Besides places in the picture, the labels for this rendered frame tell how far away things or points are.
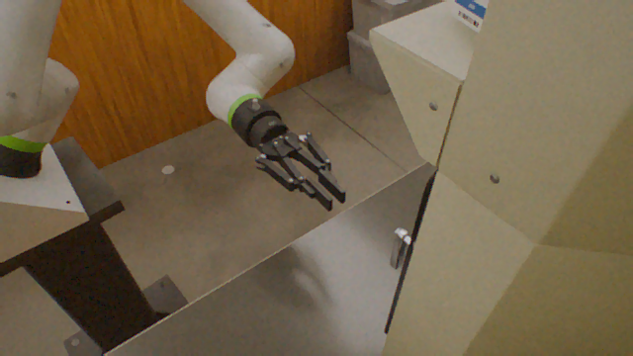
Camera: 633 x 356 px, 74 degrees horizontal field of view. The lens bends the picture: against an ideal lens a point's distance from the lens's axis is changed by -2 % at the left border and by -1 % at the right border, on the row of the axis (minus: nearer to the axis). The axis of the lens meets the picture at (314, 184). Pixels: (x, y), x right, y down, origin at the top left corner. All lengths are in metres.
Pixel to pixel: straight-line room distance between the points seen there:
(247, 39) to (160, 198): 1.59
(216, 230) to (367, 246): 1.34
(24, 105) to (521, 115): 0.78
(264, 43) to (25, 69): 0.43
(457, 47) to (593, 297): 0.27
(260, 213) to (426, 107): 1.86
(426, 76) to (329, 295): 0.57
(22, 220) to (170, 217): 1.32
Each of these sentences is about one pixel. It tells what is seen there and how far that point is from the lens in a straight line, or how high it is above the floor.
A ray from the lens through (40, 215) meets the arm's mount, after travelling 1.05.
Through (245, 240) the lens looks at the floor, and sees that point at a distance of 2.11.
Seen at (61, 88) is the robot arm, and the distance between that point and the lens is 1.01.
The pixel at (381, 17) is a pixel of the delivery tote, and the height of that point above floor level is 0.54.
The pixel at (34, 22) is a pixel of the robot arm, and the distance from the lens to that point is 0.85.
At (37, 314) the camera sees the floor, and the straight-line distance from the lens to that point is 2.23.
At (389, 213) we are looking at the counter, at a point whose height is 0.94.
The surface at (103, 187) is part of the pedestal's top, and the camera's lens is 1.16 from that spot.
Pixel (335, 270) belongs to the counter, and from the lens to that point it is 0.89.
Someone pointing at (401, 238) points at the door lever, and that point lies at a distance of 0.62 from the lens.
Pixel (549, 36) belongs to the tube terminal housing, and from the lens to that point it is 0.32.
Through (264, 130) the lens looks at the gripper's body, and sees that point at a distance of 0.83.
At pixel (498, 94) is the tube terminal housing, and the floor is 1.52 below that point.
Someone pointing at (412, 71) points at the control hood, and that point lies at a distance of 0.40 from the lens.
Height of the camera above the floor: 1.70
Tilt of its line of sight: 47 degrees down
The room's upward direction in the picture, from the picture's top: straight up
